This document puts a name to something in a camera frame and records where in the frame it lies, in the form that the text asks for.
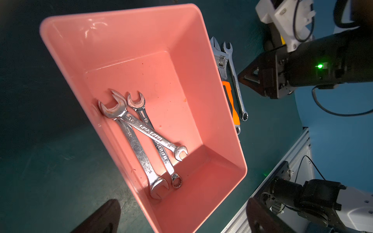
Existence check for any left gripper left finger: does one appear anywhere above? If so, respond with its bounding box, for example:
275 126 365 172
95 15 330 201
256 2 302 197
72 199 121 233

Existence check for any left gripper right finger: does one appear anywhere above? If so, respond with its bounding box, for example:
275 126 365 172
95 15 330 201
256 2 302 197
246 198 294 233

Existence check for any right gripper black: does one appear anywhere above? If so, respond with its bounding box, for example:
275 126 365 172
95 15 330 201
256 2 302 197
238 48 296 99

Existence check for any long chrome combination wrench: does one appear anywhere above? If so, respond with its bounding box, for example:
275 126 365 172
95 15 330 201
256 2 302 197
223 42 249 121

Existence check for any orange handled adjustable wrench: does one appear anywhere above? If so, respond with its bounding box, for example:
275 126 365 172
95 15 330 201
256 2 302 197
210 37 241 135

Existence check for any large chrome wrench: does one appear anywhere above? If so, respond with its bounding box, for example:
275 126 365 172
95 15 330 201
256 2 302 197
110 90 170 201

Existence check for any small chrome combination wrench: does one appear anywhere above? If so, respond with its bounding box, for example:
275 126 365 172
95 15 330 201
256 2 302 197
127 92 183 189

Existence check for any pink plastic storage box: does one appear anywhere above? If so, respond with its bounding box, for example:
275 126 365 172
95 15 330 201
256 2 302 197
39 4 247 233

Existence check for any chrome end wrench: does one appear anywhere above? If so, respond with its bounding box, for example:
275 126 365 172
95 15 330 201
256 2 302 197
98 90 188 162

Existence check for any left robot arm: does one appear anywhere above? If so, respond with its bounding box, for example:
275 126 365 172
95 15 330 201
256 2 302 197
246 177 373 233

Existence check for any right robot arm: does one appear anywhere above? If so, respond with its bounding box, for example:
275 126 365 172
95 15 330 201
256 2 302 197
238 1 373 99

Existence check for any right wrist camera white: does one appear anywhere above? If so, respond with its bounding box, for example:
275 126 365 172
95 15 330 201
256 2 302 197
255 0 316 52

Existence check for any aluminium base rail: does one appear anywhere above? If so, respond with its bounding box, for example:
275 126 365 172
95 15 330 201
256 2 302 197
222 128 315 233

